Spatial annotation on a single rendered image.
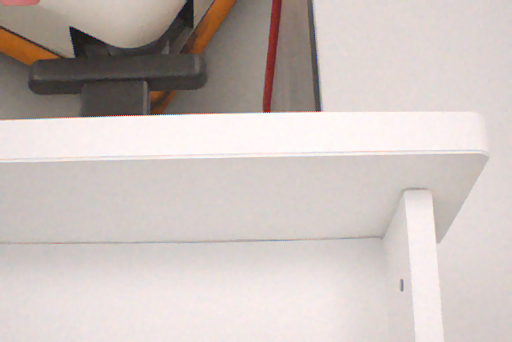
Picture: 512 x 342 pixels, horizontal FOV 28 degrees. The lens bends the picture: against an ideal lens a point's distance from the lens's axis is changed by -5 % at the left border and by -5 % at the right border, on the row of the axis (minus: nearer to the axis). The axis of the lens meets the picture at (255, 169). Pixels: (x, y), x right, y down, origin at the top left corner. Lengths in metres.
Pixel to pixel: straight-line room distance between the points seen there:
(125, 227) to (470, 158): 0.15
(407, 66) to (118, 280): 0.23
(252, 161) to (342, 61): 0.22
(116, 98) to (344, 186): 0.10
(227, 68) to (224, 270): 1.00
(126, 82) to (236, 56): 1.05
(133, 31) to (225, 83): 0.29
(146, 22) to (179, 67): 0.77
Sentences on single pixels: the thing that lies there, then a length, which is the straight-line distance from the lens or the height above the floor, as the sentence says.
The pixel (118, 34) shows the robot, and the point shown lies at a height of 0.25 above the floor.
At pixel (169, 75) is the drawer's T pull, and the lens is 0.43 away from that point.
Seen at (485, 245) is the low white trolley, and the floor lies 0.76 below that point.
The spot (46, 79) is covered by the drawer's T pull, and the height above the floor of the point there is 0.91.
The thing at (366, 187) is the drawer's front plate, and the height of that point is 0.90.
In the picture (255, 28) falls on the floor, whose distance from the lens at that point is 1.50.
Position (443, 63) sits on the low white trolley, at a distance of 0.62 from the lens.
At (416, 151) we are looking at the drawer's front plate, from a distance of 0.40.
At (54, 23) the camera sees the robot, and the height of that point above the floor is 0.22.
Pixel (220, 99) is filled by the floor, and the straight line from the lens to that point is 1.44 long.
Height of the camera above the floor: 1.29
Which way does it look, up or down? 67 degrees down
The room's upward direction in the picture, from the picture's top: 5 degrees clockwise
